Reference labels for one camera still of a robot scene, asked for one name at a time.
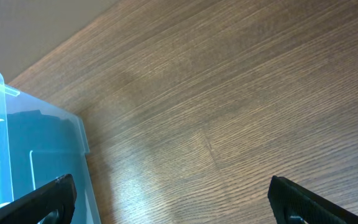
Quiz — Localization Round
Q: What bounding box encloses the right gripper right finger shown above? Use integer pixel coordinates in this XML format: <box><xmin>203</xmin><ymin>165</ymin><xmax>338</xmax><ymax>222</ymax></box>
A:
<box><xmin>268</xmin><ymin>176</ymin><xmax>358</xmax><ymax>224</ymax></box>

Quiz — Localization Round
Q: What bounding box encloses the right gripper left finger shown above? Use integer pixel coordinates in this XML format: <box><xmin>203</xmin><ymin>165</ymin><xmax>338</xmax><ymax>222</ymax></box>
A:
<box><xmin>0</xmin><ymin>174</ymin><xmax>77</xmax><ymax>224</ymax></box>

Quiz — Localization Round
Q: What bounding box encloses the clear plastic storage container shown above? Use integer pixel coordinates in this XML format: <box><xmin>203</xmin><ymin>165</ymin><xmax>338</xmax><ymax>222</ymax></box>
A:
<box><xmin>0</xmin><ymin>74</ymin><xmax>100</xmax><ymax>223</ymax></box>

